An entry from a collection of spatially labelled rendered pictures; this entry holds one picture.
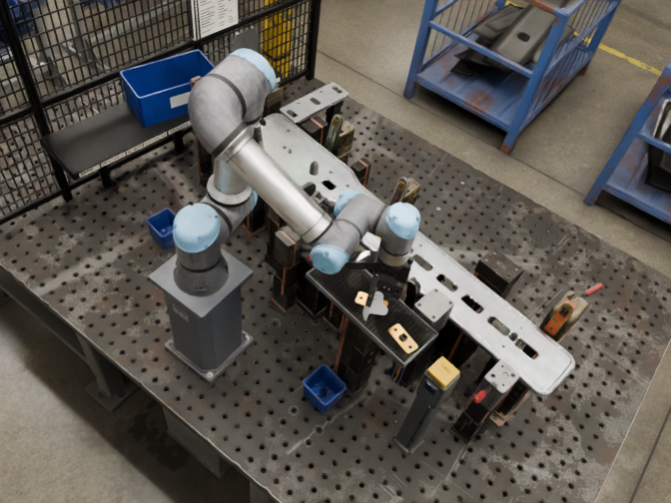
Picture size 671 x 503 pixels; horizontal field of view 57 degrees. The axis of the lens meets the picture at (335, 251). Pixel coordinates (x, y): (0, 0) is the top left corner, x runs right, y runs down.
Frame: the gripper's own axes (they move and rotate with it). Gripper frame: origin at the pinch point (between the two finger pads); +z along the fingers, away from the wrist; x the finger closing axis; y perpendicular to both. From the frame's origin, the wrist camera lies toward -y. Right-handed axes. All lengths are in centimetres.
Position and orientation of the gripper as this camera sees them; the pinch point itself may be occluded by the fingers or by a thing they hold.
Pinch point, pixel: (371, 297)
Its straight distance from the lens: 165.9
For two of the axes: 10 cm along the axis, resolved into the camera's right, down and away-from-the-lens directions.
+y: 9.3, 3.5, -1.4
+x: 3.6, -7.1, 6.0
